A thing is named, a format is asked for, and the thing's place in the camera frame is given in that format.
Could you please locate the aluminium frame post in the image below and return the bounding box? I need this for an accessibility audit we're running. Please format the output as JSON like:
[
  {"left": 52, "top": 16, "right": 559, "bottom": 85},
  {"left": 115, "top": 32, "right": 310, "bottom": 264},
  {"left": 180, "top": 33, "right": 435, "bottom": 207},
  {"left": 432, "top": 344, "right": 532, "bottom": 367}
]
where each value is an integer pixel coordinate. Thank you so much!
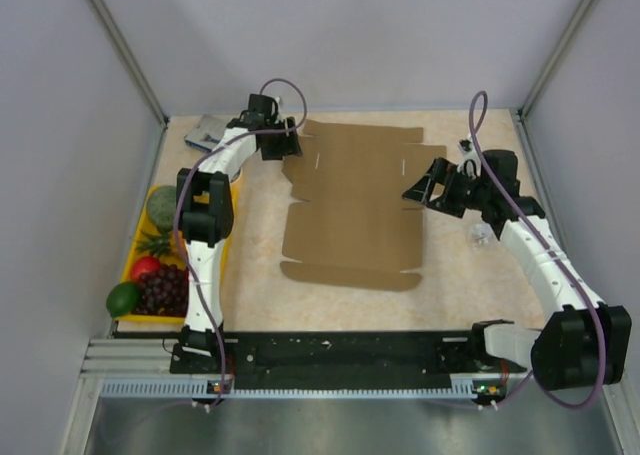
[
  {"left": 87, "top": 0, "right": 169, "bottom": 127},
  {"left": 517, "top": 0, "right": 599, "bottom": 120}
]

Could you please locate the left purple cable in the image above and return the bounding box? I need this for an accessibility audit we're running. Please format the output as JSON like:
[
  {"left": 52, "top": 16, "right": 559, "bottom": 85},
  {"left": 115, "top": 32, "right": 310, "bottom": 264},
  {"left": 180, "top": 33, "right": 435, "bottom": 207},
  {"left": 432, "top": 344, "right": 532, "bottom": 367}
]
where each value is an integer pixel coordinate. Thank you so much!
[{"left": 169, "top": 78, "right": 308, "bottom": 409}]

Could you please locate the purple cable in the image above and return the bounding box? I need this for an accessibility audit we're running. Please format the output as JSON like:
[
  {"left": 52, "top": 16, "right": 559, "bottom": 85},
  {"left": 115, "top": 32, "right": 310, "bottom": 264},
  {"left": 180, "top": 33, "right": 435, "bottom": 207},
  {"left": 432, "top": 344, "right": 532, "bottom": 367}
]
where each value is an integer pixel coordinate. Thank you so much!
[
  {"left": 467, "top": 90, "right": 611, "bottom": 411},
  {"left": 169, "top": 78, "right": 308, "bottom": 409}
]

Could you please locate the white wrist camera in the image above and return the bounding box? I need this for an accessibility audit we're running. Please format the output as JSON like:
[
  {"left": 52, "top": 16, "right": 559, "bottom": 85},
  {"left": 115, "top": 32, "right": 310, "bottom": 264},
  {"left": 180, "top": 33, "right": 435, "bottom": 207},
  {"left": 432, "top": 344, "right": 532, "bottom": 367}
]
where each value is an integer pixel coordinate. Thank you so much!
[
  {"left": 272, "top": 96, "right": 286, "bottom": 128},
  {"left": 457, "top": 135, "right": 482, "bottom": 179}
]

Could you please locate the red apple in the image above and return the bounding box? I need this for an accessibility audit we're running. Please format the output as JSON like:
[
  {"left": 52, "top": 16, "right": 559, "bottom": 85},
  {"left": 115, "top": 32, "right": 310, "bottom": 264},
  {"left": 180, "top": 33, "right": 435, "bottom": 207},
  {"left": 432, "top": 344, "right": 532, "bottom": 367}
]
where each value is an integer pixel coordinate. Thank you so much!
[{"left": 129, "top": 256, "right": 162, "bottom": 282}]

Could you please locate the blue razor package box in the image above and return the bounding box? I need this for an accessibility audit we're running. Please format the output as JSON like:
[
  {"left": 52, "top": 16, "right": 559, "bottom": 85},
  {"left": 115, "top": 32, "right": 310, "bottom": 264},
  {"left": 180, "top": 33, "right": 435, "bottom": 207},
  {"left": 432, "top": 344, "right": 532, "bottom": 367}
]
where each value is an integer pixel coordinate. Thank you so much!
[{"left": 184, "top": 115, "right": 227, "bottom": 153}]

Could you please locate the orange toy pineapple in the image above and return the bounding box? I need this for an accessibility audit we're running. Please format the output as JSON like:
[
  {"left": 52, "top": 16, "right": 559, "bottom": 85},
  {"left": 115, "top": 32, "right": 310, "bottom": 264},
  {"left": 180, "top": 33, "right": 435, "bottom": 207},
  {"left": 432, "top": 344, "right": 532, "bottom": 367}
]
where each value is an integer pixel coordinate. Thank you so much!
[{"left": 136, "top": 230, "right": 176, "bottom": 258}]

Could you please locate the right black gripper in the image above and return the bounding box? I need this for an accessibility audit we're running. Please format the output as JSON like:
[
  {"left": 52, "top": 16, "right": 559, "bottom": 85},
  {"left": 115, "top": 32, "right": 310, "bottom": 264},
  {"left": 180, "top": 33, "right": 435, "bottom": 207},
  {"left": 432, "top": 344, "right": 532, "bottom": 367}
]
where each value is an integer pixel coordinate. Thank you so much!
[{"left": 402, "top": 158, "right": 491, "bottom": 218}]

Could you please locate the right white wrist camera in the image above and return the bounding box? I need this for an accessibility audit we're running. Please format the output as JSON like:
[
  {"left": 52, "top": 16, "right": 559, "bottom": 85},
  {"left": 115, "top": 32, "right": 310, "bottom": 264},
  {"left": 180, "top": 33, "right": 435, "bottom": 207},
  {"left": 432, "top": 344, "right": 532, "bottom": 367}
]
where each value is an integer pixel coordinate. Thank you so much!
[{"left": 457, "top": 135, "right": 482, "bottom": 179}]

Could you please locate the white slotted cable duct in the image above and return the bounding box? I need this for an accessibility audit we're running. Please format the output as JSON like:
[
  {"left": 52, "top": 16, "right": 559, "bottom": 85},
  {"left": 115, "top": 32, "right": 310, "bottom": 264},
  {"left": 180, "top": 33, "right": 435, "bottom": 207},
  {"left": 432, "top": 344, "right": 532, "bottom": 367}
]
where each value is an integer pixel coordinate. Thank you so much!
[{"left": 100, "top": 377, "right": 506, "bottom": 403}]

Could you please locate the purple grape bunch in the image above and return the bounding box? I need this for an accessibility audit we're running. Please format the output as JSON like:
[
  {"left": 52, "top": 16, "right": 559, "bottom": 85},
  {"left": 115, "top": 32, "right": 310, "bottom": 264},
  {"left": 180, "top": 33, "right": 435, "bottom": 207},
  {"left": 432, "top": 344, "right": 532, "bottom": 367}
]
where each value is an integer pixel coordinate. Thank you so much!
[{"left": 133, "top": 265, "right": 189, "bottom": 317}]

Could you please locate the green lime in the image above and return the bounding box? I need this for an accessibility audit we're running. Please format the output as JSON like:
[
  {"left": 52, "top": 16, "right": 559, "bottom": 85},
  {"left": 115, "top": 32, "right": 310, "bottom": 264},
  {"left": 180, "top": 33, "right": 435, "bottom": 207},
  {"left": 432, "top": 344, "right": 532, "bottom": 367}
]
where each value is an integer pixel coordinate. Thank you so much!
[{"left": 105, "top": 281, "right": 140, "bottom": 318}]

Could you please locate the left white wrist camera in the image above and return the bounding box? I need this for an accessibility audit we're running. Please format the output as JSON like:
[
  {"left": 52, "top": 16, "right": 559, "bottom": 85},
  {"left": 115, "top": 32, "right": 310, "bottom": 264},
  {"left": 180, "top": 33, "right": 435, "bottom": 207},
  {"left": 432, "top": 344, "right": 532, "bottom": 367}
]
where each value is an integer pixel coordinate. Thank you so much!
[{"left": 272, "top": 96, "right": 286, "bottom": 128}]

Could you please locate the clear plastic wrapper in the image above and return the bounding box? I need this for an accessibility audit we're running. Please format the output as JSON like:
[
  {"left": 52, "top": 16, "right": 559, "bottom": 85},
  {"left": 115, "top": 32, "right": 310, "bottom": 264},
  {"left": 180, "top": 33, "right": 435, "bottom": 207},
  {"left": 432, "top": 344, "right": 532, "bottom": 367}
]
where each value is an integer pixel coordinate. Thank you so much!
[{"left": 469, "top": 223, "right": 495, "bottom": 248}]

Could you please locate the brown cardboard box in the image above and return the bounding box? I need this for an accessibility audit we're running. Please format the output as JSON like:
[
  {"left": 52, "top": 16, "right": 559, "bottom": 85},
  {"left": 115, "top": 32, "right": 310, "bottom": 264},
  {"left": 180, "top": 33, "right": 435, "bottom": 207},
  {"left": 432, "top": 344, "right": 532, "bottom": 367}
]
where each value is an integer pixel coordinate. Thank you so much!
[{"left": 280, "top": 120, "right": 447, "bottom": 292}]

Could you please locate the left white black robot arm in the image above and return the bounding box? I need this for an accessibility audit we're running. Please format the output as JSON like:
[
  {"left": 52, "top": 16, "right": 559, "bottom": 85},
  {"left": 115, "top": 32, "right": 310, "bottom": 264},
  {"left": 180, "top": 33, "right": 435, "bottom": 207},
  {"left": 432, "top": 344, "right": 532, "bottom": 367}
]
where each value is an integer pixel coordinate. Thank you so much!
[{"left": 170, "top": 93, "right": 301, "bottom": 375}]

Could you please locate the right aluminium frame post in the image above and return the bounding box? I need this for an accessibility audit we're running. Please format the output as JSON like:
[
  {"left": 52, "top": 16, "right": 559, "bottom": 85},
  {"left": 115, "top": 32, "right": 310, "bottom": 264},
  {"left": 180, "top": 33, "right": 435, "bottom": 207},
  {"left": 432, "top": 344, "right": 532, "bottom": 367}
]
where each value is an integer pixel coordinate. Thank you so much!
[{"left": 517, "top": 0, "right": 599, "bottom": 120}]

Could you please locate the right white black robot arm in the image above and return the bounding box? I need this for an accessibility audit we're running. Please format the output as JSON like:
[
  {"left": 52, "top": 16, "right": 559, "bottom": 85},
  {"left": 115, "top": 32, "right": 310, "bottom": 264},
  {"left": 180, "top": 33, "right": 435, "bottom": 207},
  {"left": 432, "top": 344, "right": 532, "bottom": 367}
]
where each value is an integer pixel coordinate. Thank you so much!
[{"left": 402, "top": 150, "right": 632, "bottom": 391}]

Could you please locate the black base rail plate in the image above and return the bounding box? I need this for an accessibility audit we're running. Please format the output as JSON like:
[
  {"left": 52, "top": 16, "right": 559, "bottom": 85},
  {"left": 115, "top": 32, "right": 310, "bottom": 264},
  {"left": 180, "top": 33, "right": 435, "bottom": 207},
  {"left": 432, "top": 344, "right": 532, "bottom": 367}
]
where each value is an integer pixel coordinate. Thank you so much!
[{"left": 169, "top": 330, "right": 531, "bottom": 389}]

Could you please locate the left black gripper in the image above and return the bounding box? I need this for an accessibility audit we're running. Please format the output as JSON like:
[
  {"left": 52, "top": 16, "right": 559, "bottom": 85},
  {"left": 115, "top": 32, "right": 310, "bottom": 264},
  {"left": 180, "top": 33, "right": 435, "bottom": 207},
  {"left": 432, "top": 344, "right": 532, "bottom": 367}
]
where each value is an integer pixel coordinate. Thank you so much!
[{"left": 260, "top": 116, "right": 301, "bottom": 160}]

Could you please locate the left aluminium frame post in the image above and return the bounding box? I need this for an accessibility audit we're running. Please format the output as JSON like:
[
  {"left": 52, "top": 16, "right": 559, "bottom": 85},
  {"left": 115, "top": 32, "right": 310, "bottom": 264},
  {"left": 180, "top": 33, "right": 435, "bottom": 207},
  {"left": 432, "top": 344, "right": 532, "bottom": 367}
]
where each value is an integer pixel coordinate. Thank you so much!
[{"left": 87, "top": 0, "right": 169, "bottom": 127}]

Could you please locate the green cantaloupe melon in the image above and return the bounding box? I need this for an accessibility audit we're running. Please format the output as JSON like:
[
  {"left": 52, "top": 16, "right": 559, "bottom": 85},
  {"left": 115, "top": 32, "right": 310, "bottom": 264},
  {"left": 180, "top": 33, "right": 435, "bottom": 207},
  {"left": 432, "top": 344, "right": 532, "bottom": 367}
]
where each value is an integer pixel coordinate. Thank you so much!
[{"left": 146, "top": 185, "right": 177, "bottom": 231}]

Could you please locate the blue tape roll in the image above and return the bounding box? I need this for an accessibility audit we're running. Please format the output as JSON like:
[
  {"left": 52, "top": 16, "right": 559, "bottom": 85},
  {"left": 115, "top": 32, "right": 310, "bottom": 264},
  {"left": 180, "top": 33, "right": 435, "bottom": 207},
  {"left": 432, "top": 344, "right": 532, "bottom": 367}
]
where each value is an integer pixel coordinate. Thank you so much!
[{"left": 230, "top": 170, "right": 242, "bottom": 185}]

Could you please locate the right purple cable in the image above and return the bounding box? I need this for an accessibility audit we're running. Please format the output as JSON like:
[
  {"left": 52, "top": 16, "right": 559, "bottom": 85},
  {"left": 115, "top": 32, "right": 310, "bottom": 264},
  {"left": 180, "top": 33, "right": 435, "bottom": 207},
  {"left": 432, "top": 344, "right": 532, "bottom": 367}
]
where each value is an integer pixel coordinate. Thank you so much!
[{"left": 467, "top": 90, "right": 611, "bottom": 411}]

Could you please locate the yellow plastic tray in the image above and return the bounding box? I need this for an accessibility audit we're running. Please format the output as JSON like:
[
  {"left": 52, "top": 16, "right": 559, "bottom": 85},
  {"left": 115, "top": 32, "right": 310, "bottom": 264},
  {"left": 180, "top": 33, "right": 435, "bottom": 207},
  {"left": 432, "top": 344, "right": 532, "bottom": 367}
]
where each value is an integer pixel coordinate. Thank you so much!
[{"left": 121, "top": 173, "right": 242, "bottom": 325}]

